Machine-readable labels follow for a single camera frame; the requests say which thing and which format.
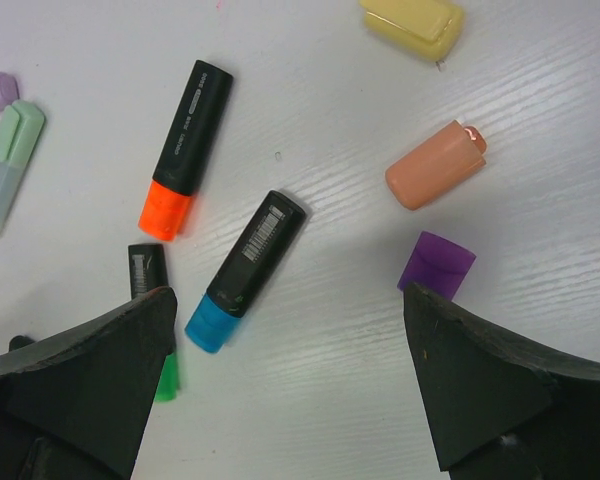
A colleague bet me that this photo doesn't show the purple highlighter cap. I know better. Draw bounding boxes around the purple highlighter cap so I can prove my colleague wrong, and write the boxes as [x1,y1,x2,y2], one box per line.
[397,231,476,300]

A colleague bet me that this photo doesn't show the blue black highlighter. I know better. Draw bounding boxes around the blue black highlighter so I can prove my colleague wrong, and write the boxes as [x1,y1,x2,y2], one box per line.
[185,190,307,354]

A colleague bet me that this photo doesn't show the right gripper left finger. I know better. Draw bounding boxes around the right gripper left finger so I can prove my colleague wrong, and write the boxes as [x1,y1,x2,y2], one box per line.
[0,287,177,479]

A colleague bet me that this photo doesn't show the green black highlighter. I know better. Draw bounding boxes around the green black highlighter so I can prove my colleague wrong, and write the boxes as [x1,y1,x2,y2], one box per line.
[127,243,180,402]

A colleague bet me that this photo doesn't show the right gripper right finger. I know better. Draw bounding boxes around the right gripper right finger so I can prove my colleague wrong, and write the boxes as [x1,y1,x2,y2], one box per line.
[403,284,600,479]

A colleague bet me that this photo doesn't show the orange black highlighter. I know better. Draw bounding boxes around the orange black highlighter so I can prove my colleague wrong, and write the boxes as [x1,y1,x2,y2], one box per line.
[138,60,234,241]

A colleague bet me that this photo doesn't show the peach highlighter cap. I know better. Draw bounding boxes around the peach highlighter cap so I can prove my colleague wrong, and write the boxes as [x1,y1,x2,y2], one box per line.
[385,120,487,211]

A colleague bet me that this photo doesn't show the yellow highlighter cap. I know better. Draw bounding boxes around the yellow highlighter cap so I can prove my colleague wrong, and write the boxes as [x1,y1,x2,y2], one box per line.
[360,0,466,62]

